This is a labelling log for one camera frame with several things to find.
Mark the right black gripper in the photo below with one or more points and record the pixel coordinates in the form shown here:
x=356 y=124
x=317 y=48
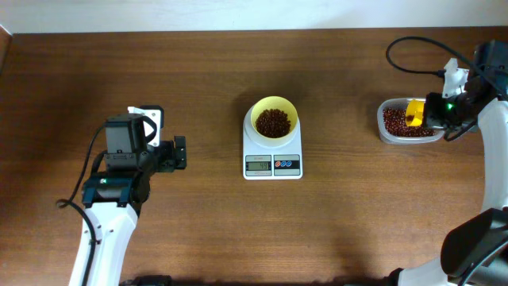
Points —
x=431 y=117

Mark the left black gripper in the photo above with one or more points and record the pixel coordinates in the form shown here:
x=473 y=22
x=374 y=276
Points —
x=178 y=151

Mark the yellow plastic measuring scoop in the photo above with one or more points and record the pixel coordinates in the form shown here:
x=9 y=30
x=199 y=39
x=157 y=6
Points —
x=415 y=113

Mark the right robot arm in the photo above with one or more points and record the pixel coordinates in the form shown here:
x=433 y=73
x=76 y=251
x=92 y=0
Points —
x=474 y=96

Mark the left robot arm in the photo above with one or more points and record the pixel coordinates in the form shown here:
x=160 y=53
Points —
x=115 y=185

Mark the white digital kitchen scale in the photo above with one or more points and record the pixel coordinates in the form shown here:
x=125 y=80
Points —
x=263 y=160

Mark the pale yellow plastic bowl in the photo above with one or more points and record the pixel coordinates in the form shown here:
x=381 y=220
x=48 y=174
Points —
x=274 y=102

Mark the clear plastic food container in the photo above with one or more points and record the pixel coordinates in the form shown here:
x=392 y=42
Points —
x=389 y=138

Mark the red adzuki beans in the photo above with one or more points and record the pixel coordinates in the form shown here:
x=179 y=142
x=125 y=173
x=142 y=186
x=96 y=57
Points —
x=273 y=123

